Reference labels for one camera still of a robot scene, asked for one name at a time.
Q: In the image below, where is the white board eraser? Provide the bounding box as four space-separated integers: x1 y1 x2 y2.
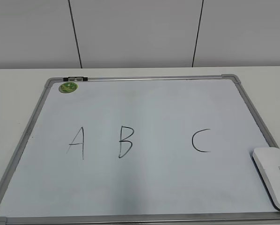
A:
252 147 280 210

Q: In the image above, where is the green round magnet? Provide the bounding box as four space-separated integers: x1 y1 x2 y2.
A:
58 82 78 93

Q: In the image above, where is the black and silver hanger clip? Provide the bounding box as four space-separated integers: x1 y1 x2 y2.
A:
63 76 88 82

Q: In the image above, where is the white whiteboard with grey frame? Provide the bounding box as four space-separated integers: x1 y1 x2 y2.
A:
0 75 280 225

